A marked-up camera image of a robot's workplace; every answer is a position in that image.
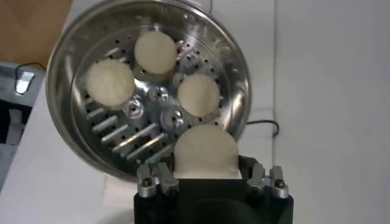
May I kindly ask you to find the black cooker power cable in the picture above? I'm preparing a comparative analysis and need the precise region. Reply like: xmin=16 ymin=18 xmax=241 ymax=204
xmin=245 ymin=119 xmax=280 ymax=138

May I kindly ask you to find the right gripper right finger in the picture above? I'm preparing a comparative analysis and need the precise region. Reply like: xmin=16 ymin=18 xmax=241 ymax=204
xmin=239 ymin=155 xmax=289 ymax=200

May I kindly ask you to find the perforated steel steamer basket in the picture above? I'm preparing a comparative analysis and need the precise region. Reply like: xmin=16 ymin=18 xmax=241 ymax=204
xmin=45 ymin=0 xmax=252 ymax=183

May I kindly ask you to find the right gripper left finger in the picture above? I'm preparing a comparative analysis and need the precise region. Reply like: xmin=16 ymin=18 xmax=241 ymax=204
xmin=136 ymin=156 xmax=180 ymax=198

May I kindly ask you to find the white steamed baozi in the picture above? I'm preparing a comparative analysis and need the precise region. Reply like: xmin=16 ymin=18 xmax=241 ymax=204
xmin=133 ymin=30 xmax=178 ymax=75
xmin=85 ymin=58 xmax=137 ymax=110
xmin=172 ymin=124 xmax=240 ymax=180
xmin=177 ymin=74 xmax=221 ymax=118

